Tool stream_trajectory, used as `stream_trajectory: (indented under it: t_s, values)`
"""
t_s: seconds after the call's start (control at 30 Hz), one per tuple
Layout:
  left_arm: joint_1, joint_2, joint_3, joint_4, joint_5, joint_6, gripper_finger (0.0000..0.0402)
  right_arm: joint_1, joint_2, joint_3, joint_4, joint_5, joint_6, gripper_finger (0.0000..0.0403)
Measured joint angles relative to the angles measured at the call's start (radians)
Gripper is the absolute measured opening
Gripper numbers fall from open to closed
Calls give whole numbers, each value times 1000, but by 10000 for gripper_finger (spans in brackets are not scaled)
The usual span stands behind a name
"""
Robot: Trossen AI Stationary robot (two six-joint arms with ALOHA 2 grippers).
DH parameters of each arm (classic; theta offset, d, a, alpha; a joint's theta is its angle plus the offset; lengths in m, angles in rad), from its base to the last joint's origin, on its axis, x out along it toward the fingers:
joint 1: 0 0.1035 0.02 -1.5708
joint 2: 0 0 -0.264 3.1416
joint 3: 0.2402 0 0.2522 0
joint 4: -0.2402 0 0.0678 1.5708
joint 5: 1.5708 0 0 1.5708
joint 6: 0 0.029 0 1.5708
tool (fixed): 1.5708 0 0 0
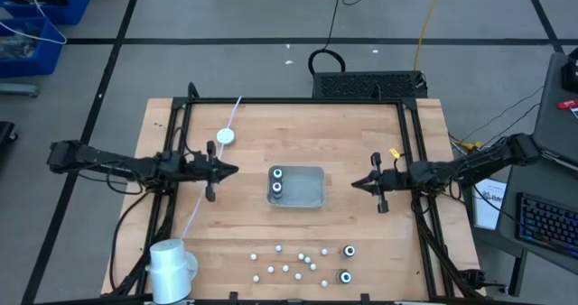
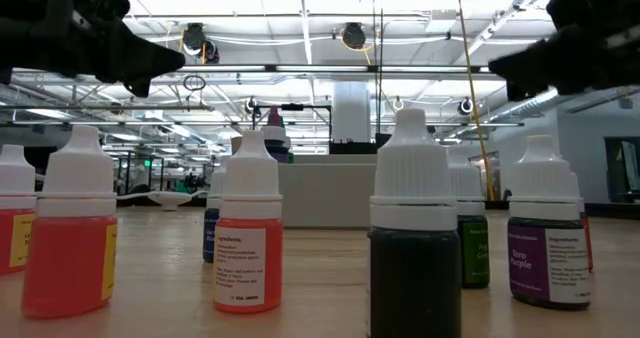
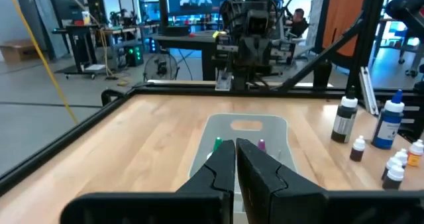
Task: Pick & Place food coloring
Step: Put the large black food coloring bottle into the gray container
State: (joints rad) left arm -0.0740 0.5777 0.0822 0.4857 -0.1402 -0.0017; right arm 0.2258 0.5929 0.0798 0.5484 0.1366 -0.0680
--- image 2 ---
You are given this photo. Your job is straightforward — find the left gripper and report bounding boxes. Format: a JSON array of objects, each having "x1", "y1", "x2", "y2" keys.
[{"x1": 22, "y1": 0, "x2": 186, "y2": 98}]

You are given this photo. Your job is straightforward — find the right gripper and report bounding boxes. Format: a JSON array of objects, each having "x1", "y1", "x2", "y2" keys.
[{"x1": 488, "y1": 0, "x2": 640, "y2": 102}]

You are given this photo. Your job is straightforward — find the small orange coloring bottle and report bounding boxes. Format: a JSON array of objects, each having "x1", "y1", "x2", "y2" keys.
[{"x1": 212, "y1": 129, "x2": 285, "y2": 315}]

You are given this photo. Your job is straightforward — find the large purple-tipped coloring bottle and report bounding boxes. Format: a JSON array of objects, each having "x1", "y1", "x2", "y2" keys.
[{"x1": 260, "y1": 105, "x2": 294, "y2": 165}]

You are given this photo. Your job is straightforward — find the small yellow-label coloring bottle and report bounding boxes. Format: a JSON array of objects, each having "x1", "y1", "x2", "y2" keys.
[
  {"x1": 20, "y1": 124, "x2": 119, "y2": 320},
  {"x1": 0, "y1": 144, "x2": 37, "y2": 275}
]

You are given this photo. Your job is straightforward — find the small red-brown coloring bottle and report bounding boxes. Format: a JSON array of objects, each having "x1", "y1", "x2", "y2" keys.
[{"x1": 578, "y1": 197, "x2": 595, "y2": 273}]

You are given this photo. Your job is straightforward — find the small blue coloring bottle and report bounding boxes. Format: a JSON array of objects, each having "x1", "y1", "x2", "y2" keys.
[{"x1": 202, "y1": 170, "x2": 227, "y2": 264}]

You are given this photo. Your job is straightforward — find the small green coloring bottle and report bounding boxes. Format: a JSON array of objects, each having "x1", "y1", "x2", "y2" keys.
[{"x1": 446, "y1": 145, "x2": 492, "y2": 290}]

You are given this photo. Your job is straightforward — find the small purple-label coloring bottle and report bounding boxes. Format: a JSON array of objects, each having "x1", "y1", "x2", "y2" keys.
[{"x1": 507, "y1": 134, "x2": 593, "y2": 312}]

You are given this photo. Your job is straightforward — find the small dark coloring bottle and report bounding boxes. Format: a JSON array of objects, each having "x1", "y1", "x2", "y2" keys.
[{"x1": 367, "y1": 108, "x2": 463, "y2": 338}]

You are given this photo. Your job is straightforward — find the white building pillar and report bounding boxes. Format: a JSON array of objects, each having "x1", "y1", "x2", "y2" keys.
[{"x1": 331, "y1": 81, "x2": 372, "y2": 144}]

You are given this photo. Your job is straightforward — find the grey plastic bin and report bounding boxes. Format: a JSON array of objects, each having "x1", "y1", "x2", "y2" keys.
[{"x1": 276, "y1": 152, "x2": 380, "y2": 230}]

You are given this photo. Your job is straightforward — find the black ceiling cable reel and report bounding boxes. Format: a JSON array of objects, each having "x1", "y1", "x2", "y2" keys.
[
  {"x1": 341, "y1": 21, "x2": 368, "y2": 51},
  {"x1": 182, "y1": 21, "x2": 221, "y2": 65}
]

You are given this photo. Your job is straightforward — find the white lamp cable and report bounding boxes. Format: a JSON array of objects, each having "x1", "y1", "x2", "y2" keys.
[{"x1": 114, "y1": 188, "x2": 211, "y2": 203}]

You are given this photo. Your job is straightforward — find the dark wall window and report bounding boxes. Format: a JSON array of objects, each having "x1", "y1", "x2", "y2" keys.
[{"x1": 603, "y1": 136, "x2": 640, "y2": 204}]

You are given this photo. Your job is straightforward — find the white round inline switch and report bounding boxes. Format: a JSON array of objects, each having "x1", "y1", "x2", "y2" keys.
[{"x1": 148, "y1": 190, "x2": 194, "y2": 212}]

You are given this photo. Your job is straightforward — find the black hanging cable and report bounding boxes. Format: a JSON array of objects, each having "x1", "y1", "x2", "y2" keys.
[{"x1": 371, "y1": 0, "x2": 385, "y2": 144}]

